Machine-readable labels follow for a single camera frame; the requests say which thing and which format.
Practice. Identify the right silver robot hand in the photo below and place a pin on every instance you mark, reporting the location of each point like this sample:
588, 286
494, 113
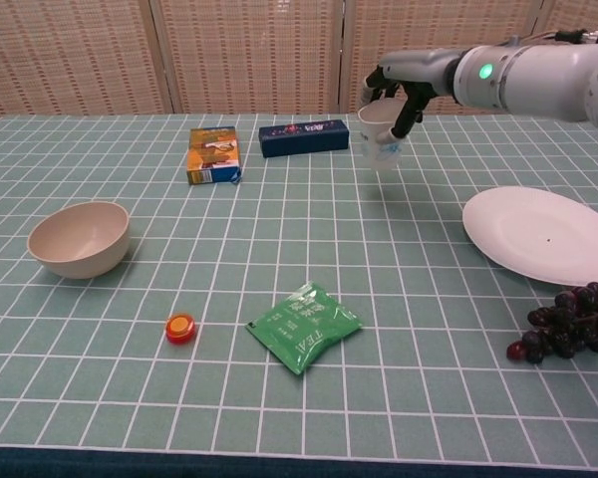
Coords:
418, 70

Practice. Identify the white paper cup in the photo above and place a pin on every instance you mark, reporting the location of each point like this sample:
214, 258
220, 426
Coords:
379, 154

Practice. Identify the white round plate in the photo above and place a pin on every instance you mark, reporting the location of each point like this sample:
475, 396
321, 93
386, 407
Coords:
538, 234

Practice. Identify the beige bowl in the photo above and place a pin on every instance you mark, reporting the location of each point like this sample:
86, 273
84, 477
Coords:
82, 239

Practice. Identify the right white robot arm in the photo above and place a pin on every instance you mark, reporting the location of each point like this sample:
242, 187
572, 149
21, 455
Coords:
543, 79

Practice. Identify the dark blue long box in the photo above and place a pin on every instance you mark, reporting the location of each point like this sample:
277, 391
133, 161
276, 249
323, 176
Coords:
304, 137

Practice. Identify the bamboo folding screen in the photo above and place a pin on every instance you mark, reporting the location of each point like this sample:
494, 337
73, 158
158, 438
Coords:
249, 55

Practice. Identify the orange snack box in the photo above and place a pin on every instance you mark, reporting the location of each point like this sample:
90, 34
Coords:
213, 154

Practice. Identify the green grid tablecloth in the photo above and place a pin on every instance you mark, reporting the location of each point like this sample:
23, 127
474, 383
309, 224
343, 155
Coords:
279, 249

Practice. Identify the green tea packet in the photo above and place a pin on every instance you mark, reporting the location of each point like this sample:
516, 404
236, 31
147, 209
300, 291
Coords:
304, 328

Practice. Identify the dark purple grape bunch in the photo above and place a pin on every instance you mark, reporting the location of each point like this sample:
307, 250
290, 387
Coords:
568, 326

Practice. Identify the red orange bottle cap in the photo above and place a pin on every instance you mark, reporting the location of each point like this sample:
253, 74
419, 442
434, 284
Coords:
181, 327

